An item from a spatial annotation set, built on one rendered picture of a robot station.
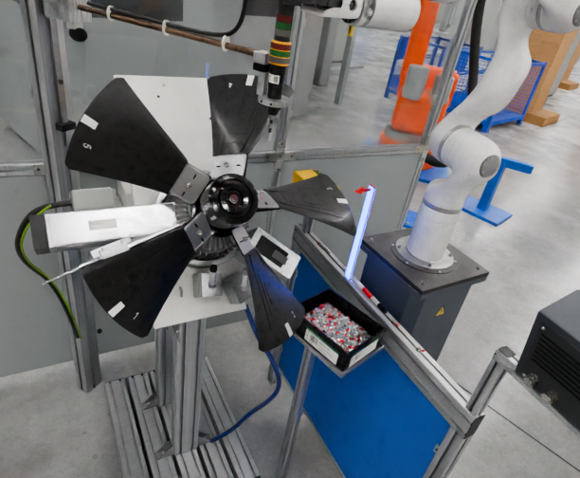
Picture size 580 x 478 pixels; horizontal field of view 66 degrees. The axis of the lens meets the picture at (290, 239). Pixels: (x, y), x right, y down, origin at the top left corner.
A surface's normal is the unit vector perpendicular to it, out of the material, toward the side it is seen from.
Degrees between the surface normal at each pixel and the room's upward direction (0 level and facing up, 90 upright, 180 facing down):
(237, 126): 44
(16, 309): 90
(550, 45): 90
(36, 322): 90
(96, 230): 50
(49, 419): 0
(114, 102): 71
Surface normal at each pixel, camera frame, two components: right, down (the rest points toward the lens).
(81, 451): 0.15, -0.84
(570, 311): -0.08, -0.78
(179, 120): 0.44, -0.14
